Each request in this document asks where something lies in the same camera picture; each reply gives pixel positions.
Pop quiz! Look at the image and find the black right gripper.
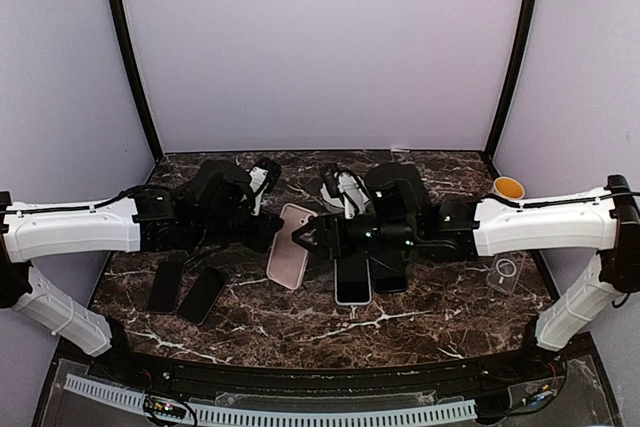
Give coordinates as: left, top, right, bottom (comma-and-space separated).
292, 210, 419, 260

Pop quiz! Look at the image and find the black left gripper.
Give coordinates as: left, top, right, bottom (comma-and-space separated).
193, 206, 283, 254

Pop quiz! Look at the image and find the pink phone case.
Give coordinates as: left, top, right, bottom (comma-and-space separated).
266, 203, 316, 290

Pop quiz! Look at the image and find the lavender phone case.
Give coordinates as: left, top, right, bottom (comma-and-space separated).
333, 256, 374, 307

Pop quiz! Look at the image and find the black smartphone silver edge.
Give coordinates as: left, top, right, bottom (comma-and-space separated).
337, 259, 371, 302

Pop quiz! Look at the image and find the black phone case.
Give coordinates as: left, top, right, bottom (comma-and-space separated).
369, 252, 408, 294

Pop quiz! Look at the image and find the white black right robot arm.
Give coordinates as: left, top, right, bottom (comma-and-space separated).
291, 163, 639, 381

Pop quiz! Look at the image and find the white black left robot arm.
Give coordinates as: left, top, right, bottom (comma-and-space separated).
1, 157, 283, 383

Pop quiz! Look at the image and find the clear magsafe phone case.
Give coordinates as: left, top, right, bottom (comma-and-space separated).
485, 252, 525, 296

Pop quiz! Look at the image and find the white scalloped bowl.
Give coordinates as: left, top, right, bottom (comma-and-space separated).
320, 183, 344, 214

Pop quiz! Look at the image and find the white mug yellow inside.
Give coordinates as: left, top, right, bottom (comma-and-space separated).
492, 176, 525, 200

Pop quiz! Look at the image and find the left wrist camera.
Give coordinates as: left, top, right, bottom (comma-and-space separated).
249, 157, 282, 216

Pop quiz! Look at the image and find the white slotted cable duct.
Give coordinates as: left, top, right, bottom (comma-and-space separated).
63, 374, 477, 426

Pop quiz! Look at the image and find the black front table rail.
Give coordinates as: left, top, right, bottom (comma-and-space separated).
54, 336, 596, 403

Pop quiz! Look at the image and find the black left corner post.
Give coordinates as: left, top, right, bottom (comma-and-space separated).
108, 0, 164, 163

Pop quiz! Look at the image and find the black corner post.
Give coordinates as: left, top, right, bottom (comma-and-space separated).
483, 0, 536, 160
108, 0, 164, 163

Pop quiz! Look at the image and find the black right corner post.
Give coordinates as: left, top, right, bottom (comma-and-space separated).
483, 0, 536, 160

